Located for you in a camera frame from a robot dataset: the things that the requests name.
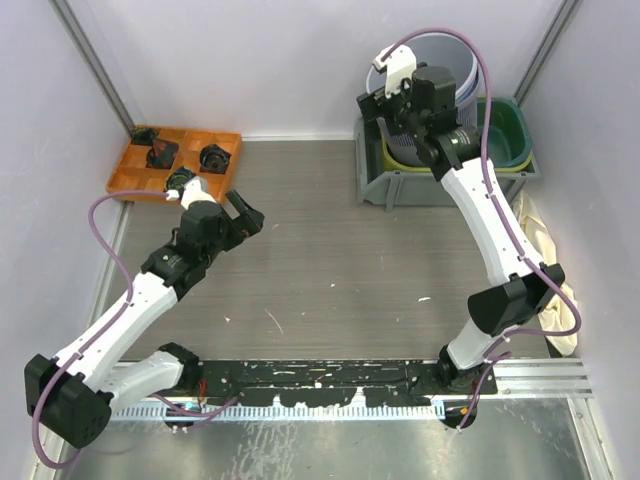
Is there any green translucent basin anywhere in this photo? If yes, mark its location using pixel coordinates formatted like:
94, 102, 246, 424
488, 98, 532, 173

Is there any blue plastic bucket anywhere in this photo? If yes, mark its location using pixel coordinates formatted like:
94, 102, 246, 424
455, 65, 481, 108

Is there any dark grey ribbed bin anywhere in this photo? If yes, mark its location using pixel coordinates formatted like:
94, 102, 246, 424
377, 97, 477, 167

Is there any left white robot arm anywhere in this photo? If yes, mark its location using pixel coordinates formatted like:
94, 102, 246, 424
24, 181, 264, 449

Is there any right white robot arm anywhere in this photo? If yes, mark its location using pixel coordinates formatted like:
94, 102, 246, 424
356, 64, 565, 394

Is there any yellow plastic basin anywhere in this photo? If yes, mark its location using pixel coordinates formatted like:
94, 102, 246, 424
382, 140, 534, 174

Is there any black round item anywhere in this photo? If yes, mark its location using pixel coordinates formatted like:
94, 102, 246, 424
199, 144, 231, 175

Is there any green-yellow black item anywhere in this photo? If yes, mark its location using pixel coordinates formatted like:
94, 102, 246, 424
165, 167, 195, 192

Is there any grey storage crate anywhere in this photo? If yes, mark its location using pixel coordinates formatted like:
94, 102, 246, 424
355, 119, 542, 212

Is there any orange compartment tray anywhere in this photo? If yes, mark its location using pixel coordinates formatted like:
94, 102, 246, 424
106, 126, 242, 204

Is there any dark red-black item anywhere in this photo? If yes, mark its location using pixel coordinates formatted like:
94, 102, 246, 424
146, 139, 179, 170

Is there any black item top-left compartment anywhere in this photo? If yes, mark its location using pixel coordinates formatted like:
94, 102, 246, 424
131, 127, 158, 146

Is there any cream cloth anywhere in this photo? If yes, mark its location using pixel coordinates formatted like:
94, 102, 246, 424
512, 190, 578, 357

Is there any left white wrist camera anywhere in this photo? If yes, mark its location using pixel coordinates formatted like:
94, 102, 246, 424
165, 176, 217, 210

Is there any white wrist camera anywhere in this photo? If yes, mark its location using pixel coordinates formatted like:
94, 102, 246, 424
165, 176, 217, 210
372, 44, 417, 98

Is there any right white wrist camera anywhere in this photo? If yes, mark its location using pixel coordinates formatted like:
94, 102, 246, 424
372, 44, 417, 98

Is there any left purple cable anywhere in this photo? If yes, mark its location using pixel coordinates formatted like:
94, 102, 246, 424
30, 188, 239, 469

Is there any purple cable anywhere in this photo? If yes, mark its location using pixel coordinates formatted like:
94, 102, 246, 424
382, 28, 584, 430
30, 188, 239, 469

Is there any white slotted cable duct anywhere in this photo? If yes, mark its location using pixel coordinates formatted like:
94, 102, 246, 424
112, 399, 445, 422

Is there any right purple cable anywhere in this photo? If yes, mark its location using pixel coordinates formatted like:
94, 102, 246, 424
382, 28, 584, 430

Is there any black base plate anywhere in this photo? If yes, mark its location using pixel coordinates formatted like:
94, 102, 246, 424
171, 360, 497, 408

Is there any aluminium rail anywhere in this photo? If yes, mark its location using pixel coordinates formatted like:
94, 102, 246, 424
493, 358, 592, 399

